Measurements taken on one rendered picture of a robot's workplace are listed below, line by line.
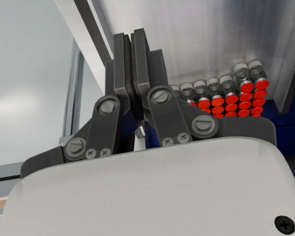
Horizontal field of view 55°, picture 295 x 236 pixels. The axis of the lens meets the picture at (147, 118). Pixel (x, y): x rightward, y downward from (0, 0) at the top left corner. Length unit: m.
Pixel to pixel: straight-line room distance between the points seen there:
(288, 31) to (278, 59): 0.06
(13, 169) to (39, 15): 0.88
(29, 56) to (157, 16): 1.35
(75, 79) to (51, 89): 0.90
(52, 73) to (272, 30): 1.46
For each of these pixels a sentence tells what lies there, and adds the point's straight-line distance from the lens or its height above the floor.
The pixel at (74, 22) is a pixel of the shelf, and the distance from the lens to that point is 0.41.
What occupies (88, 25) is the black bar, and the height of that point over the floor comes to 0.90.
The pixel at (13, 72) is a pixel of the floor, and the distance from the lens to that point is 1.82.
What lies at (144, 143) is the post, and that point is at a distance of 0.59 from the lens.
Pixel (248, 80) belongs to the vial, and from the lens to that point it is 0.47.
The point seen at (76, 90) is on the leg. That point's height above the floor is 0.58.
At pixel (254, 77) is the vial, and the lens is 0.47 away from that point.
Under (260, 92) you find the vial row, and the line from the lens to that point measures 0.49.
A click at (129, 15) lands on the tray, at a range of 0.39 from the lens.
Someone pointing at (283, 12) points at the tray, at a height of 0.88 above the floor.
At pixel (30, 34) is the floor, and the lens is 1.60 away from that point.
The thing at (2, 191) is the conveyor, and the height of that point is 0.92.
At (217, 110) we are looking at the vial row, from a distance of 0.50.
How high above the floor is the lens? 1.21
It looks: 35 degrees down
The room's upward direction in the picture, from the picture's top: 175 degrees clockwise
